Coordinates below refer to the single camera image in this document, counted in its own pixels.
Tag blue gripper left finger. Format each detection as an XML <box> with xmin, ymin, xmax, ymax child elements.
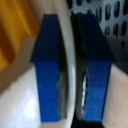
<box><xmin>29</xmin><ymin>13</ymin><xmax>70</xmax><ymax>123</ymax></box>

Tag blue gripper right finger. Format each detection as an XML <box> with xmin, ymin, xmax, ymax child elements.
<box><xmin>70</xmin><ymin>12</ymin><xmax>116</xmax><ymax>122</ymax></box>

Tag small white bowl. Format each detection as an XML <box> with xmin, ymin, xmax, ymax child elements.
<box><xmin>0</xmin><ymin>0</ymin><xmax>128</xmax><ymax>128</ymax></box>

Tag yellow food piece in bowl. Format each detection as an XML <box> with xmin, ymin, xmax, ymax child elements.
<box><xmin>0</xmin><ymin>0</ymin><xmax>43</xmax><ymax>73</ymax></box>

